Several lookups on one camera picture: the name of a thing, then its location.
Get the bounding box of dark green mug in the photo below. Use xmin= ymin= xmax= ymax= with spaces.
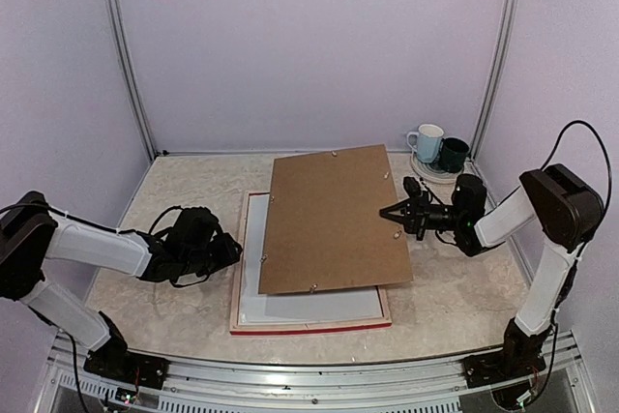
xmin=438 ymin=137 xmax=470 ymax=173

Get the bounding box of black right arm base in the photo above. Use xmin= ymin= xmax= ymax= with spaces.
xmin=462 ymin=319 xmax=550 ymax=389

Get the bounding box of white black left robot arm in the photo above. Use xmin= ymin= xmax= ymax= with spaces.
xmin=1 ymin=191 xmax=243 ymax=379

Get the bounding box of light blue mug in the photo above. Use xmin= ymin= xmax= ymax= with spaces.
xmin=406 ymin=124 xmax=444 ymax=163

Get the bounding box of brown frame backing board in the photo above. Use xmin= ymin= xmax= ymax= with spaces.
xmin=258 ymin=145 xmax=413 ymax=295

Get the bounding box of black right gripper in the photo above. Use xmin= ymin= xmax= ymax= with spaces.
xmin=379 ymin=190 xmax=465 ymax=240

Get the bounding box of red sunset photo white border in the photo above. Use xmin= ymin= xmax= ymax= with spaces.
xmin=237 ymin=192 xmax=386 ymax=326

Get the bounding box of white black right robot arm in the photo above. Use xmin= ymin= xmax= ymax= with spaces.
xmin=379 ymin=163 xmax=606 ymax=378

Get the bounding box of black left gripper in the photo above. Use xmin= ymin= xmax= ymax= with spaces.
xmin=182 ymin=232 xmax=242 ymax=278

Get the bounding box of red wooden picture frame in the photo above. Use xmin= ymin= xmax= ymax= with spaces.
xmin=229 ymin=192 xmax=392 ymax=337

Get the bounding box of right aluminium corner post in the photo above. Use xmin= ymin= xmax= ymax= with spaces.
xmin=469 ymin=0 xmax=518 ymax=162

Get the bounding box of white plate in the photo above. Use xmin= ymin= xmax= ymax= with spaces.
xmin=410 ymin=154 xmax=465 ymax=185

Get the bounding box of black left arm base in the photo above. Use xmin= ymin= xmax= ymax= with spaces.
xmin=84 ymin=311 xmax=170 ymax=390

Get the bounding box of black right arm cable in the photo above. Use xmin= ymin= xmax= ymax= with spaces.
xmin=541 ymin=120 xmax=611 ymax=254

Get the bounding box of left aluminium corner post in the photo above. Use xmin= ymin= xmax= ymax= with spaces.
xmin=104 ymin=0 xmax=158 ymax=162

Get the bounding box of aluminium front rail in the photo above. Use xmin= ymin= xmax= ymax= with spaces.
xmin=36 ymin=333 xmax=596 ymax=413

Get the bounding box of aluminium corner post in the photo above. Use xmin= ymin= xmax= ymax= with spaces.
xmin=104 ymin=0 xmax=158 ymax=162
xmin=469 ymin=0 xmax=518 ymax=162

